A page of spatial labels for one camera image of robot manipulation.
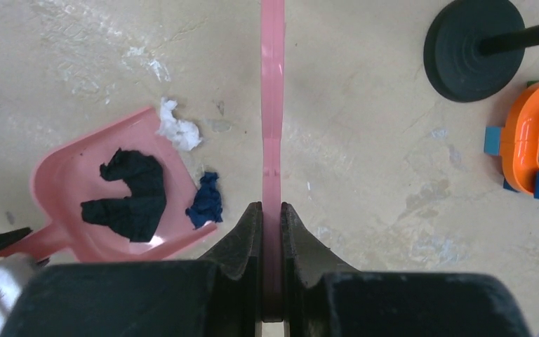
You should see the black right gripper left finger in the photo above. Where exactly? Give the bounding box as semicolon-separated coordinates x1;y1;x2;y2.
1;202;262;336

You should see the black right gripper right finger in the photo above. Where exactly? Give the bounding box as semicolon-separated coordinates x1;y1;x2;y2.
281;203;531;336

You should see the pink plastic dustpan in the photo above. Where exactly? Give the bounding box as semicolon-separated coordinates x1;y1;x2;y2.
0;107;218;263

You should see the pink hand brush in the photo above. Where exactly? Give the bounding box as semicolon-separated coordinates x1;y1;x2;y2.
260;0;286;323

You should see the blue paper scrap small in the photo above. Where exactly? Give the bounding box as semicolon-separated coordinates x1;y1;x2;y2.
185;171;223;229

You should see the white paper scrap long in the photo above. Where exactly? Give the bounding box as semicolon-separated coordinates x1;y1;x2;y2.
156;98;203;152

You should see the orange toy track with blocks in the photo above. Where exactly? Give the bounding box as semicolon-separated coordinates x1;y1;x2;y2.
484;81;539;199

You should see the gold microphone on black stand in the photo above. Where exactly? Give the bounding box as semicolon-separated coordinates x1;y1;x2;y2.
423;0;539;103

